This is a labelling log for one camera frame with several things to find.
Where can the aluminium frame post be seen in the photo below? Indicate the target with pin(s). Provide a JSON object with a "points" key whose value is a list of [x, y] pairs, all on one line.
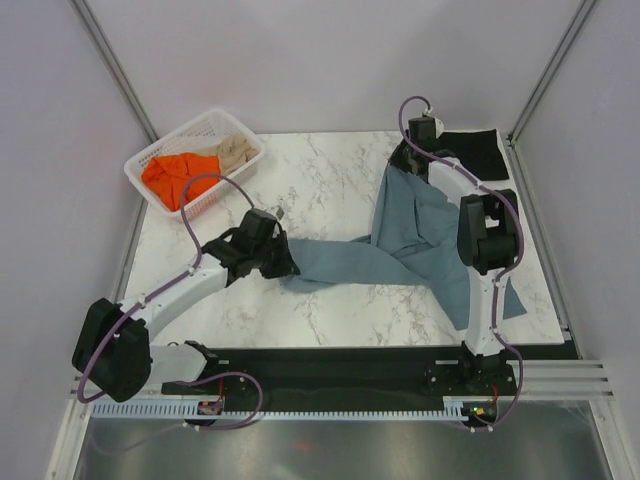
{"points": [[98, 38], [564, 46]]}

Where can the folded black t shirt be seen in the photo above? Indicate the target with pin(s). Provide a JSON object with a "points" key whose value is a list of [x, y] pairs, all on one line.
{"points": [[478, 152]]}

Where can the white slotted cable duct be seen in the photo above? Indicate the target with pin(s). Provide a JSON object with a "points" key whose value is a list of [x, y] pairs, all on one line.
{"points": [[199, 410]]}

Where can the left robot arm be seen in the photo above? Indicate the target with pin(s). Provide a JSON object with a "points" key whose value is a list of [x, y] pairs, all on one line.
{"points": [[114, 350]]}

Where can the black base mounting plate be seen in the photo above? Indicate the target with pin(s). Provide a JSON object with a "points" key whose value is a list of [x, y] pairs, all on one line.
{"points": [[254, 395]]}

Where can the blue t shirt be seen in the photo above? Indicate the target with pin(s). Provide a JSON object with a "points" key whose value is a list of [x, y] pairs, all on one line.
{"points": [[412, 243]]}

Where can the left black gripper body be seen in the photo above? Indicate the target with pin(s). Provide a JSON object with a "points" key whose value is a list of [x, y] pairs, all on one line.
{"points": [[263, 252]]}

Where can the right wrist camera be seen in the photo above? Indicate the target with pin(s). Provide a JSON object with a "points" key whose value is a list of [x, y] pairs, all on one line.
{"points": [[433, 125]]}

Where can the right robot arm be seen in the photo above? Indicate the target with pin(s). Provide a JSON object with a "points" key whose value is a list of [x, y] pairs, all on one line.
{"points": [[490, 241]]}

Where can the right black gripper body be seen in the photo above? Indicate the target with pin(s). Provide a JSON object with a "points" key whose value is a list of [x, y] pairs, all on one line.
{"points": [[401, 157]]}

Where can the white plastic laundry basket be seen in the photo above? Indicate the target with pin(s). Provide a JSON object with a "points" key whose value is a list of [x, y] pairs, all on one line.
{"points": [[204, 190]]}

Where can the beige t shirt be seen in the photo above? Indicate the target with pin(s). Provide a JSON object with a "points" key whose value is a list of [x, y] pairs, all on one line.
{"points": [[233, 152]]}

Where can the right aluminium frame post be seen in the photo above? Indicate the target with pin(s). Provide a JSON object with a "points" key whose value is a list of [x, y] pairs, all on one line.
{"points": [[564, 46]]}

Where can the left aluminium frame post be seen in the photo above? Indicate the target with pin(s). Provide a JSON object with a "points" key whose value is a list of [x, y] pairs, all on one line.
{"points": [[98, 38]]}

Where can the orange t shirt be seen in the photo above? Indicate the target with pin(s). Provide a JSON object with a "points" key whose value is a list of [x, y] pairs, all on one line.
{"points": [[166, 176]]}

